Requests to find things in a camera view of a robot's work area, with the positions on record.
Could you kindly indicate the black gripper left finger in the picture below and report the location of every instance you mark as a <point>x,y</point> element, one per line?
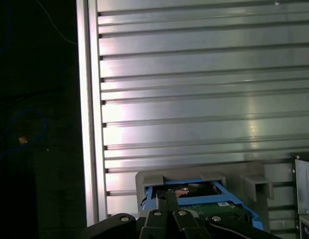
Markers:
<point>154,224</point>

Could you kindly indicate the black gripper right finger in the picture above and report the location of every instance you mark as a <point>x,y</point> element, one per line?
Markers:
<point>189,224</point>

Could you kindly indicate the hard disk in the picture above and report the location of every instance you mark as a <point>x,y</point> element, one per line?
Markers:
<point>206,199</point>

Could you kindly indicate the grey plastic parts rack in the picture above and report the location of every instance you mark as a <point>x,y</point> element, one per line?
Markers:
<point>256,184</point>

